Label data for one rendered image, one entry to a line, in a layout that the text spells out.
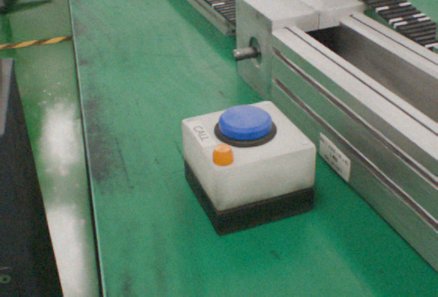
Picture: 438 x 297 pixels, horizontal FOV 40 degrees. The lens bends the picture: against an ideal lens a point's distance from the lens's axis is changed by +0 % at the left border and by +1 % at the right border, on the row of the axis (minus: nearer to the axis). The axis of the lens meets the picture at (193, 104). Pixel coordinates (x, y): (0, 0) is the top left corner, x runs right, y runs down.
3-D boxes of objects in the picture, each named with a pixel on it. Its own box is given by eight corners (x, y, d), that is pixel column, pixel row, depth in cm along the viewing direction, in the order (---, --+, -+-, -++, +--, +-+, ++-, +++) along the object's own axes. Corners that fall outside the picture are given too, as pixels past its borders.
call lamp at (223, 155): (210, 157, 43) (209, 143, 42) (228, 152, 43) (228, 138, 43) (217, 168, 41) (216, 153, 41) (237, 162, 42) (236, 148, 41)
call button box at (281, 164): (184, 179, 51) (179, 115, 48) (286, 153, 53) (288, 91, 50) (218, 237, 44) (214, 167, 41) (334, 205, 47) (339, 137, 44)
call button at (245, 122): (211, 130, 47) (210, 109, 46) (258, 119, 48) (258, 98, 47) (231, 156, 44) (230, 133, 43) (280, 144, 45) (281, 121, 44)
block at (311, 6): (217, 77, 67) (213, -3, 63) (314, 57, 71) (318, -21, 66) (249, 113, 60) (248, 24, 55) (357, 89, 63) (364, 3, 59)
